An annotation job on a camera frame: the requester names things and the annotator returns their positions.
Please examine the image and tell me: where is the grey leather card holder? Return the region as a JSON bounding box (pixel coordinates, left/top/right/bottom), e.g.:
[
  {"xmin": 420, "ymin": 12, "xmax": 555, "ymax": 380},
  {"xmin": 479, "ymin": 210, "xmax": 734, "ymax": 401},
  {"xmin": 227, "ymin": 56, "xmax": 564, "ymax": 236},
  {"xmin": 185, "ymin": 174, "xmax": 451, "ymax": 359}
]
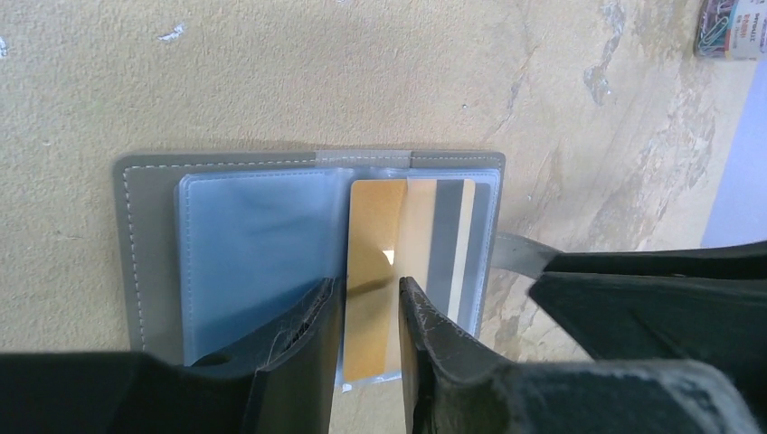
[{"xmin": 112, "ymin": 149, "xmax": 558, "ymax": 368}]

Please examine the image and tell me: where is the small clear plastic cup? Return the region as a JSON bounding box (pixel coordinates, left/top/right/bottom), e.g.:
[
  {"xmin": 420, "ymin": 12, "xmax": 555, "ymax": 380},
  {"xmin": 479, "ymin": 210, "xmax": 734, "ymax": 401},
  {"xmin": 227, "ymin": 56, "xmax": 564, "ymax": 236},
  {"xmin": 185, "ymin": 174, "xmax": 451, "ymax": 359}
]
[{"xmin": 695, "ymin": 0, "xmax": 766, "ymax": 61}]

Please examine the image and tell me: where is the gold credit card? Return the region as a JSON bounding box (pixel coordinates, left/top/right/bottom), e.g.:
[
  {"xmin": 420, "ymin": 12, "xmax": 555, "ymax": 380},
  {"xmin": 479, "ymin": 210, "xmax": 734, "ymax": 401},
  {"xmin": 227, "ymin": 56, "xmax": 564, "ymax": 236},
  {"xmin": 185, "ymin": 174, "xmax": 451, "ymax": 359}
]
[{"xmin": 342, "ymin": 180, "xmax": 407, "ymax": 382}]

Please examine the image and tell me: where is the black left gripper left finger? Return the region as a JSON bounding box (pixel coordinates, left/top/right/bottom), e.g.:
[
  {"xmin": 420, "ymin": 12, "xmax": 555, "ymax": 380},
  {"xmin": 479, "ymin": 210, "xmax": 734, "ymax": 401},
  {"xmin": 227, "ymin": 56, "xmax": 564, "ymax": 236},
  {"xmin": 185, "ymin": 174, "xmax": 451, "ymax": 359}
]
[{"xmin": 1, "ymin": 279, "xmax": 345, "ymax": 433}]

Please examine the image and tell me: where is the orange credit card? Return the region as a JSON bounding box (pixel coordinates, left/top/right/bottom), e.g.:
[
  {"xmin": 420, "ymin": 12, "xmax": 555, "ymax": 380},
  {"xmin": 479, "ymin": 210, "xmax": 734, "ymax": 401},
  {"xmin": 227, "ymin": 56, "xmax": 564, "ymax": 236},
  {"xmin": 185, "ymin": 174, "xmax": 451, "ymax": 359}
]
[{"xmin": 393, "ymin": 178, "xmax": 476, "ymax": 321}]

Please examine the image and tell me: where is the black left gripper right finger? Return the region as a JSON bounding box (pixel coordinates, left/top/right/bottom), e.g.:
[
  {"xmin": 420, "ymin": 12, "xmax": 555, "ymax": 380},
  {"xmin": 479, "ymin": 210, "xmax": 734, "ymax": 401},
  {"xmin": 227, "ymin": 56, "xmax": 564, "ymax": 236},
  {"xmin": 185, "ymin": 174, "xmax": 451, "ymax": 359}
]
[{"xmin": 399, "ymin": 278, "xmax": 761, "ymax": 433}]

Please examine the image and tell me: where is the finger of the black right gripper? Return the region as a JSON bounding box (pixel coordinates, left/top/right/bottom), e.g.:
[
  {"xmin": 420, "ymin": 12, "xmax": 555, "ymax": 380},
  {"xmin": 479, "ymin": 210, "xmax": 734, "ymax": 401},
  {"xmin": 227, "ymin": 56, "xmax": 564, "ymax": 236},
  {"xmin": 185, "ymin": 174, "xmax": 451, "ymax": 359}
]
[{"xmin": 528, "ymin": 242, "xmax": 766, "ymax": 419}]

